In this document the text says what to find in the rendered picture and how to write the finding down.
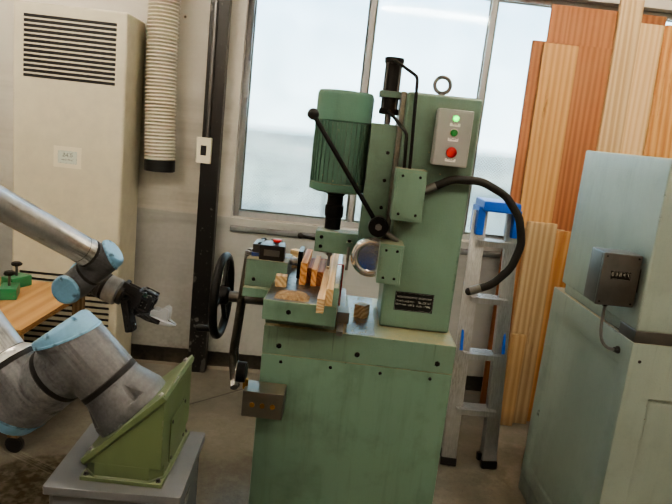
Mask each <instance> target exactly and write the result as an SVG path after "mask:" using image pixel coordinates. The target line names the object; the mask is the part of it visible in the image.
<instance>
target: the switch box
mask: <svg viewBox="0 0 672 504"><path fill-rule="evenodd" d="M454 115H458V116H459V117H460V120H459V121H458V122H454V121H453V119H452V118H453V116H454ZM473 119H474V112H473V111H464V110H455V109H446V108H438V109H437V113H436V121H435V128H434V135H433V143H432V150H431V157H430V163H431V164H433V165H442V166H451V167H460V168H466V166H467V160H468V153H469V146H470V139H471V132H472V126H473ZM450 123H457V124H461V125H460V127H455V126H450ZM452 129H457V130H458V135H457V136H456V137H452V136H450V131H451V130H452ZM448 138H455V139H458V142H453V141H448ZM450 147H454V148H455V149H456V150H457V154H456V156H455V157H453V158H450V157H448V156H447V155H446V151H447V149H448V148H450ZM445 158H449V159H455V162H447V161H445Z"/></svg>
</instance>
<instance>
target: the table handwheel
mask: <svg viewBox="0 0 672 504"><path fill-rule="evenodd" d="M222 274H223V277H222ZM234 278H235V269H234V260H233V257H232V255H231V254H230V253H229V252H224V253H222V254H221V255H220V257H219V259H218V261H217V263H216V266H215V270H214V273H213V277H212V282H211V288H210V295H209V305H208V326H209V332H210V335H211V336H212V338H214V339H219V338H221V337H222V335H223V334H224V332H225V329H226V327H227V324H228V320H229V316H230V311H231V306H232V302H237V300H238V295H239V294H238V293H239V292H237V291H234ZM221 279H222V282H221ZM220 284H221V286H220ZM263 299H264V298H258V297H249V296H245V299H244V303H246V304H255V305H263ZM219 304H220V305H221V314H222V315H221V318H220V322H219V325H218V326H217V307H218V305H219Z"/></svg>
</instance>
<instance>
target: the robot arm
mask: <svg viewBox="0 0 672 504"><path fill-rule="evenodd" d="M0 222H1V223H3V224H5V225H7V226H8V227H10V228H12V229H14V230H16V231H18V232H20V233H22V234H23V235H25V236H27V237H29V238H31V239H33V240H35V241H37V242H38V243H40V244H42V245H44V246H46V247H48V248H50V249H51V250H53V251H55V252H57V253H59V254H61V255H63V256H65V257H66V258H68V259H70V260H72V261H74V262H76V263H74V264H73V265H72V266H71V268H70V269H69V270H68V271H67V272H66V273H65V274H63V275H61V276H58V277H57V278H56V279H55V280H54V281H53V283H52V286H51V291H52V294H53V296H54V297H55V299H56V300H57V301H59V302H61V303H63V304H71V303H75V302H77V301H78V300H79V299H81V298H82V297H84V296H86V295H88V294H91V295H93V296H95V297H97V298H99V299H101V300H103V301H105V302H107V303H109V304H111V305H112V304H114V303H116V304H118V305H119V304H120V303H121V309H122V315H123V322H124V328H125V332H126V333H129V332H133V331H135V330H136V329H137V324H136V319H135V315H136V316H137V317H140V318H142V319H143V320H145V321H148V322H151V323H154V324H157V325H162V326H167V327H175V326H176V325H177V324H176V323H175V322H174V321H173V320H172V319H171V314H172V306H170V305H167V306H165V307H164V308H161V307H158V306H157V307H155V308H153V307H154V305H155V304H156V303H157V301H158V299H159V298H158V297H159V295H160V293H159V292H157V291H155V290H153V289H151V288H149V287H147V286H146V287H143V288H141V287H139V286H137V285H135V284H133V283H132V281H131V280H127V281H125V280H123V279H121V278H119V277H117V276H115V275H113V274H111V273H112V272H114V271H115V270H117V269H118V267H119V266H121V265H122V264H123V261H124V258H123V254H122V252H121V251H120V249H119V248H118V247H117V245H116V244H115V243H113V242H112V241H110V240H103V241H102V243H100V242H99V241H97V240H95V239H93V238H90V237H89V236H87V235H85V234H84V233H82V232H80V231H78V230H77V229H75V228H73V227H72V226H70V225H68V224H66V223H65V222H63V221H61V220H60V219H58V218H56V217H55V216H53V215H51V214H49V213H48V212H46V211H44V210H43V209H41V208H39V207H37V206H36V205H34V204H32V203H31V202H29V201H27V200H25V199H24V198H22V197H20V196H19V195H17V194H15V193H14V192H12V191H10V190H8V189H7V188H5V187H3V186H2V185H0ZM144 289H145V290H144ZM151 290H152V291H151ZM153 291H154V292H153ZM155 292H156V293H155ZM165 383H166V382H165V380H164V379H163V378H162V377H161V376H160V375H158V374H156V373H155V372H153V371H151V370H149V369H147V368H145V367H143V366H141V365H139V364H138V363H137V362H136V361H135V359H134V358H133V357H132V356H131V355H130V354H129V353H128V352H127V350H126V349H125V348H124V347H123V346H122V345H121V344H120V343H119V341H118V340H117V339H116V338H115V337H114V336H113V335H112V334H111V332H110V331H109V330H108V329H107V328H106V327H105V326H104V325H103V323H102V321H101V320H99V319H98V318H97V317H95V316H94V315H93V314H92V313H91V312H90V311H89V310H85V309H84V310H80V311H79V312H77V313H75V314H74V315H72V316H71V317H69V318H68V319H66V320H65V321H63V322H62V323H60V324H59V325H57V326H56V327H54V328H53V329H51V330H50V331H49V332H47V333H46V334H44V335H43V336H41V337H40V338H38V339H37V340H35V341H34V342H33V343H28V342H24V341H23V339H22V338H21V337H20V335H19V334H18V333H17V331H16V330H15V329H14V327H13V326H12V325H11V323H10V322H9V321H8V319H7V318H6V317H5V315H4V314H3V313H2V311H1V310H0V432H1V433H3V434H6V435H10V436H23V435H27V434H29V433H31V432H33V431H34V430H36V429H37V428H40V427H41V426H43V425H44V424H45V423H46V422H47V421H48V420H50V419H51V418H52V417H54V416H55V415H56V414H57V413H59V412H60V411H61V410H63V409H64V408H65V407H66V406H68V405H69V404H70V403H71V402H73V401H74V400H75V399H77V398H79V399H80V400H81V401H82V402H83V403H84V405H85V406H86V407H87V408H88V411H89V413H90V416H91V419H92V421H93V424H94V427H95V429H96V431H97V433H98V434H99V435H100V436H101V437H102V438H104V437H106V436H108V435H110V434H111V433H113V432H114V431H116V430H117V429H118V428H120V427H121V426H122V425H124V424H125V423H126V422H127V421H128V420H130V419H131V418H132V417H133V416H134V415H136V414H137V413H138V412H139V411H140V410H141V409H142V408H143V407H144V406H145V405H147V404H148V403H149V402H150V401H151V400H152V399H153V398H154V397H155V396H156V394H157V393H158V392H159V391H160V390H161V389H162V388H163V386H164V385H165Z"/></svg>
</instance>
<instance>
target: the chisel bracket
mask: <svg viewBox="0 0 672 504"><path fill-rule="evenodd" d="M348 240H351V242H352V247H350V255H351V251H352V249H353V247H354V245H355V244H356V243H357V240H358V231H351V230H343V229H340V230H331V229H326V228H324V227H317V229H316V235H315V244H314V251H317V252H326V253H327V254H326V255H327V256H332V253H335V254H344V255H346V254H347V247H346V241H348Z"/></svg>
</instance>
